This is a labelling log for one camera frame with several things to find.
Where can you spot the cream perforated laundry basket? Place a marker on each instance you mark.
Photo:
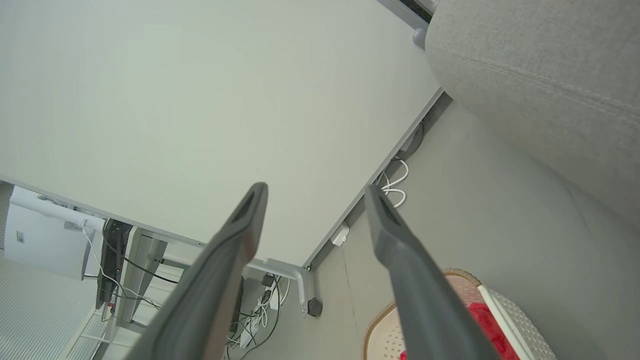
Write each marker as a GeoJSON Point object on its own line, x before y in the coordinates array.
{"type": "Point", "coordinates": [382, 340]}

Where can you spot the white power strip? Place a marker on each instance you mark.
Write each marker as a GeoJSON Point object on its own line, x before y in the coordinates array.
{"type": "Point", "coordinates": [248, 335]}

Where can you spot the red basketball shorts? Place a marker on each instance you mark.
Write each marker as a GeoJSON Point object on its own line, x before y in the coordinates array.
{"type": "Point", "coordinates": [487, 325]}

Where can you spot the short grey partition foot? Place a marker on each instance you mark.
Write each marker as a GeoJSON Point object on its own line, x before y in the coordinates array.
{"type": "Point", "coordinates": [420, 38]}

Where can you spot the black flat device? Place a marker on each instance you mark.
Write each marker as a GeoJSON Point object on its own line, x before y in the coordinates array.
{"type": "Point", "coordinates": [114, 260]}

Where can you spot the black plug adapter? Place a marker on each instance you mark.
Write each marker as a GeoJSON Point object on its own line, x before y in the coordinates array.
{"type": "Point", "coordinates": [267, 280]}

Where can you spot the white partition panel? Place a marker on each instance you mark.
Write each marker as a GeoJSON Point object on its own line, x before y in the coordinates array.
{"type": "Point", "coordinates": [200, 100]}

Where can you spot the grey slanted table leg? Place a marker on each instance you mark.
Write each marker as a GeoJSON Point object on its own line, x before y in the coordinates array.
{"type": "Point", "coordinates": [145, 265]}

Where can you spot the black caster wheel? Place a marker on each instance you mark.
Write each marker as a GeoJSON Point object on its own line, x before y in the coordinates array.
{"type": "Point", "coordinates": [315, 307]}

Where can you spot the long grey partition foot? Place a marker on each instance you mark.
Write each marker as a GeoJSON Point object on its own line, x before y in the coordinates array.
{"type": "Point", "coordinates": [295, 272]}

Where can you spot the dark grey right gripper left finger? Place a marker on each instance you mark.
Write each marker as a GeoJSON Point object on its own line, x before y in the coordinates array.
{"type": "Point", "coordinates": [210, 290]}

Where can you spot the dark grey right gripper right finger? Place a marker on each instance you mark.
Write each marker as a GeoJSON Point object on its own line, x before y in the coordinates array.
{"type": "Point", "coordinates": [425, 300]}

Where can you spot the white box appliance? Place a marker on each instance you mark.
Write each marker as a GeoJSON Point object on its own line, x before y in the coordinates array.
{"type": "Point", "coordinates": [45, 240]}

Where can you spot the grey fabric sofa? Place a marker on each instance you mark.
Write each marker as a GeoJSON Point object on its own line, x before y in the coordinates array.
{"type": "Point", "coordinates": [550, 75]}

